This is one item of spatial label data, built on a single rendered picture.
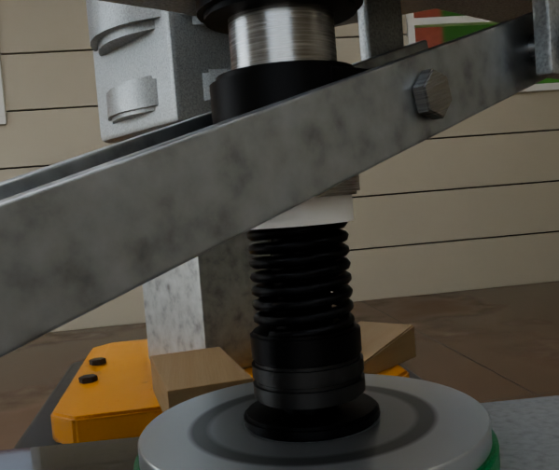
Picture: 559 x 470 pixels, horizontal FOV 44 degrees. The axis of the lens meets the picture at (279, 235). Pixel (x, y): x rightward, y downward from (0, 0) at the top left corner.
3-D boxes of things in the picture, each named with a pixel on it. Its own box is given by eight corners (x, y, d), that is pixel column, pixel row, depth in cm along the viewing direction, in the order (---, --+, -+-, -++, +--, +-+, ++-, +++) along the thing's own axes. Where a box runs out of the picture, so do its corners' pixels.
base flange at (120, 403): (95, 364, 135) (92, 339, 135) (338, 338, 142) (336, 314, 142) (47, 452, 87) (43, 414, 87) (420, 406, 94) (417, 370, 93)
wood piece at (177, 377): (153, 390, 97) (150, 355, 97) (223, 380, 100) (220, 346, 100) (171, 434, 77) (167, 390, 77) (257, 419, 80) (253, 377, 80)
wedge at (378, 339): (362, 351, 111) (359, 320, 111) (416, 356, 104) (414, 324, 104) (279, 381, 96) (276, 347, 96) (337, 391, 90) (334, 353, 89)
